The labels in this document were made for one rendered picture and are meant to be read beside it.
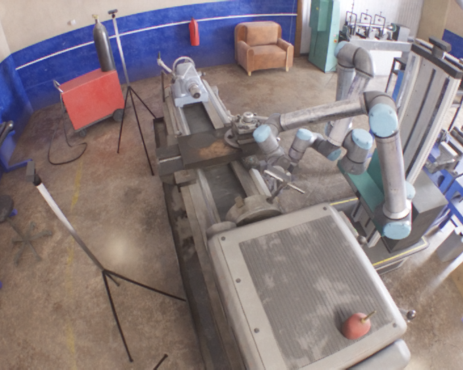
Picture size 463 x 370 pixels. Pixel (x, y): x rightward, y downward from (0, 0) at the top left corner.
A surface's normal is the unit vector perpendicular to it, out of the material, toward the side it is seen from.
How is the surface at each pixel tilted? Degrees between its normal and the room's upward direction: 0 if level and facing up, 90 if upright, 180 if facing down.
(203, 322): 0
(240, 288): 0
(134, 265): 0
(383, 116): 84
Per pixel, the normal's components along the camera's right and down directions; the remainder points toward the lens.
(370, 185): -0.03, -0.69
